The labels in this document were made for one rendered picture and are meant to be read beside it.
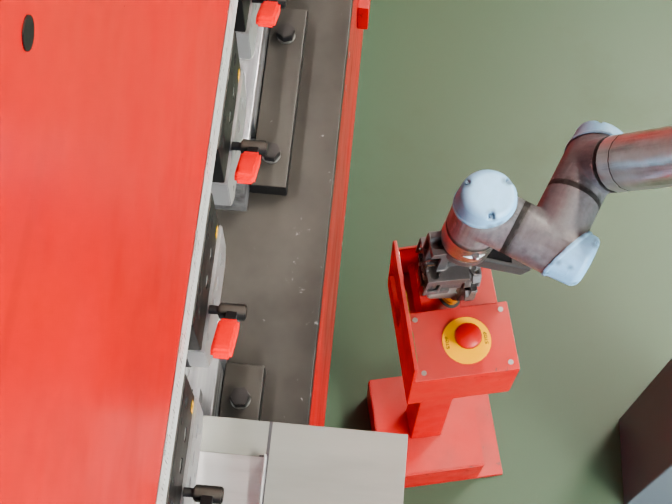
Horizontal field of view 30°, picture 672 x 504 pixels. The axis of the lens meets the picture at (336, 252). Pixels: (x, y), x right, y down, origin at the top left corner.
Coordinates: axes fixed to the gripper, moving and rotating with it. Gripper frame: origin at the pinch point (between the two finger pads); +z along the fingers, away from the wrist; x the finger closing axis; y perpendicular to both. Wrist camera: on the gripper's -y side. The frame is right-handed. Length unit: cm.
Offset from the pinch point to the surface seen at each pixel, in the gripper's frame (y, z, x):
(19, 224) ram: 50, -118, 37
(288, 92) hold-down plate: 23.3, -15.3, -27.8
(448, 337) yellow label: 3.5, -4.6, 9.0
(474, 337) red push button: 0.5, -7.7, 10.3
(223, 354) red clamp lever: 38, -53, 24
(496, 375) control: -2.9, -3.2, 15.1
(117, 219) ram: 46, -97, 27
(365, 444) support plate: 21.1, -25.1, 28.1
